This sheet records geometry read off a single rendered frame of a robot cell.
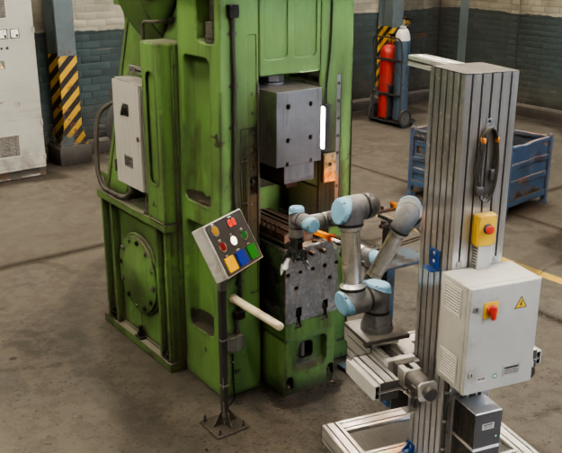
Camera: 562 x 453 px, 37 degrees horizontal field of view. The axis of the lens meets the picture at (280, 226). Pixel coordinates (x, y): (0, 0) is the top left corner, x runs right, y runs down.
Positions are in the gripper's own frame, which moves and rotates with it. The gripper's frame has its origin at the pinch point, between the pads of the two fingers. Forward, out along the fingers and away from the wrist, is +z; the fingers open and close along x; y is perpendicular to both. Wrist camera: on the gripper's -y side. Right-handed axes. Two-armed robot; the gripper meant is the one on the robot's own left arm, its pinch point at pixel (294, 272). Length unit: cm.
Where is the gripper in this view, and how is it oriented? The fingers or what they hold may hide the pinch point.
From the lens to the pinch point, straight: 416.7
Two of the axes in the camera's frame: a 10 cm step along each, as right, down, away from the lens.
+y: 3.8, 3.0, -8.7
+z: 0.0, 9.4, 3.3
